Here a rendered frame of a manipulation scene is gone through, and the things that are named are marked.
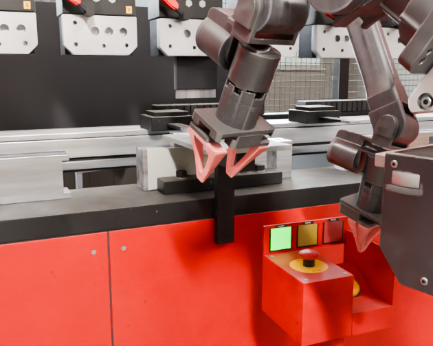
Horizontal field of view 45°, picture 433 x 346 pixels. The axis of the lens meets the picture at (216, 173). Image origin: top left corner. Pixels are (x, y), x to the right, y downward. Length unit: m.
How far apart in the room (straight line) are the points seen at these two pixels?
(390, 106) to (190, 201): 0.45
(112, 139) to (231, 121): 0.77
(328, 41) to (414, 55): 0.90
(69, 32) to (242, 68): 0.53
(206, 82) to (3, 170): 0.48
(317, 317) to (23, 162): 0.65
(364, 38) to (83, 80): 0.94
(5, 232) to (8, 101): 0.68
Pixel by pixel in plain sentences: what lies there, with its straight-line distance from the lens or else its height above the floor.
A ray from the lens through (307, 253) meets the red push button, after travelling 1.00.
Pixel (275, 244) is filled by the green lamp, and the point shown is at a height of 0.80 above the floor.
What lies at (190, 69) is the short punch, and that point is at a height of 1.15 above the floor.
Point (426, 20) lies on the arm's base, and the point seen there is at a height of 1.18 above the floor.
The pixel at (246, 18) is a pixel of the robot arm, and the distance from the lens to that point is 0.63.
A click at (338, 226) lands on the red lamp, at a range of 1.14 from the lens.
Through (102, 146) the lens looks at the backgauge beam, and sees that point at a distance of 1.42.
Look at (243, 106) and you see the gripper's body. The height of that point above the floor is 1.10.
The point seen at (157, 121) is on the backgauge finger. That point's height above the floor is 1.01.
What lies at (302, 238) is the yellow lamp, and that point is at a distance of 1.10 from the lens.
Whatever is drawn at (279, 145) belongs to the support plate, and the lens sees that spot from 1.02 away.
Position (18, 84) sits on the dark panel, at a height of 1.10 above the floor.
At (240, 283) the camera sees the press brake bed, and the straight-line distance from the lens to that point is 1.22.
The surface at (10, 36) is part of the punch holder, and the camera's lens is 1.11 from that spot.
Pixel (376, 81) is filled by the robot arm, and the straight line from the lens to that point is 0.98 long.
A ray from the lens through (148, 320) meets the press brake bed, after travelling 1.16.
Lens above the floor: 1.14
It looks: 11 degrees down
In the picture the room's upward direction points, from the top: straight up
